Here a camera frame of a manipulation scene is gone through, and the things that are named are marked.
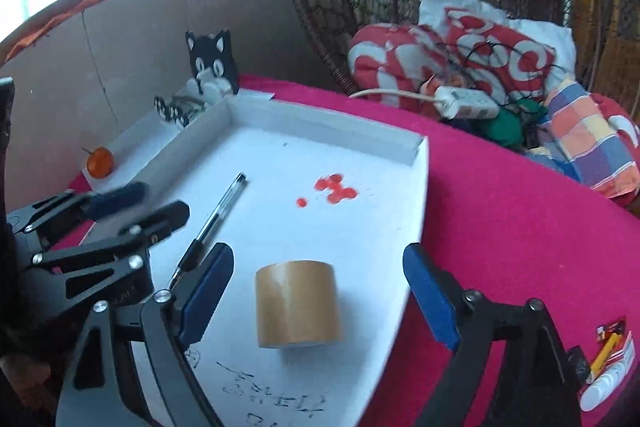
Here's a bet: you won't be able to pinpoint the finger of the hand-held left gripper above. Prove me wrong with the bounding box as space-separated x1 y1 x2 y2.
7 181 149 244
29 201 191 309

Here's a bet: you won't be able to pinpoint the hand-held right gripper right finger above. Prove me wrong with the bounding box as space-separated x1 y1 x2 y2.
402 243 583 427

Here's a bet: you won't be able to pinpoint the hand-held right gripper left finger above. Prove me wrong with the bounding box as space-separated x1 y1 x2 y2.
55 243 235 427

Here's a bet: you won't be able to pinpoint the brown tape roll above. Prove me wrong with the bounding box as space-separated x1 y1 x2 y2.
255 261 343 350

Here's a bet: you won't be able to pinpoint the white cardboard tray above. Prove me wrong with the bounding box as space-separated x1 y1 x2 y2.
82 92 431 427

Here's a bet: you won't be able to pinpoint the orange tangerine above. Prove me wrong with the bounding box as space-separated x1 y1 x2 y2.
82 146 116 180

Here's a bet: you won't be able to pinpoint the black ballpoint pen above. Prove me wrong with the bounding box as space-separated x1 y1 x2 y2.
172 173 247 284

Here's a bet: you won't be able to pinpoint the black white patterned object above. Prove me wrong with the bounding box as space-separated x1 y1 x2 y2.
154 94 203 128

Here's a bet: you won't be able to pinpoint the red sticker dots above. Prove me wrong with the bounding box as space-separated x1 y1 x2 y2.
295 173 359 208

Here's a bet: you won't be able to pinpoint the black white cat figure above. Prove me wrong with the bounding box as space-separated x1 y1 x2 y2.
182 28 242 105

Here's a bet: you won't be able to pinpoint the brown cardboard panel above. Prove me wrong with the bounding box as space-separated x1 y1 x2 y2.
0 0 351 208

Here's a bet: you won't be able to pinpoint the white red scissors pack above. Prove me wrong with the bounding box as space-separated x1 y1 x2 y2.
585 332 623 383

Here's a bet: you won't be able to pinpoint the green cloth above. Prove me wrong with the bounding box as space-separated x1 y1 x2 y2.
470 107 526 150

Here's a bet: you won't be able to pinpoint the small red packet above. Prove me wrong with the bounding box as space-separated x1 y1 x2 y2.
595 317 628 343

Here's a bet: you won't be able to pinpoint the white power strip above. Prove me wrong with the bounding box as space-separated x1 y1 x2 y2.
434 86 501 120

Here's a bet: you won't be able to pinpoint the plaid cushion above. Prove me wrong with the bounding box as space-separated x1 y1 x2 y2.
542 79 640 200

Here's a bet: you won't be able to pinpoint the round red white cushion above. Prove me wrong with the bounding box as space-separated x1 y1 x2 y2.
347 24 451 100

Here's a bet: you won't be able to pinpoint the flat red white cushion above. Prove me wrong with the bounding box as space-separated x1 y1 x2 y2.
442 7 557 102

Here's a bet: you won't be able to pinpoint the white power cable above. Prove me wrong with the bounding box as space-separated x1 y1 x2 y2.
348 88 438 105

